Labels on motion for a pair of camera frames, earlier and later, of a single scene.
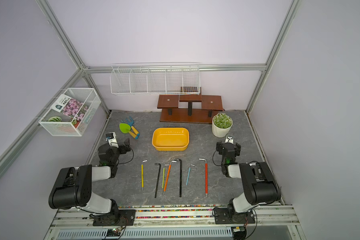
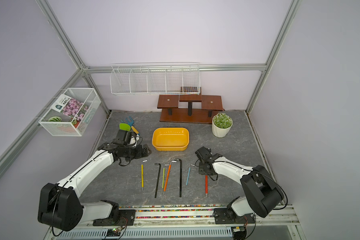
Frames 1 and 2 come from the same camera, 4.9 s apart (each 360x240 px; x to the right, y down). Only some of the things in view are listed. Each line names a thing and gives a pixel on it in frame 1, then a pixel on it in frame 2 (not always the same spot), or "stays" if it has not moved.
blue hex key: x=189 y=174 stays
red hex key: x=206 y=176 stays
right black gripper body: x=221 y=146 → x=201 y=170
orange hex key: x=167 y=175 stays
